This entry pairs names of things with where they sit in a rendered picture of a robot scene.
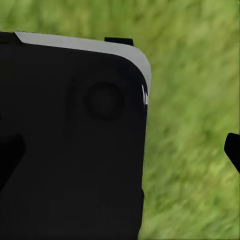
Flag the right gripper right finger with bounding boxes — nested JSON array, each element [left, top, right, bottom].
[[224, 132, 240, 173]]

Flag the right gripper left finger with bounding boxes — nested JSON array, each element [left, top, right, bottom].
[[0, 133, 26, 193]]

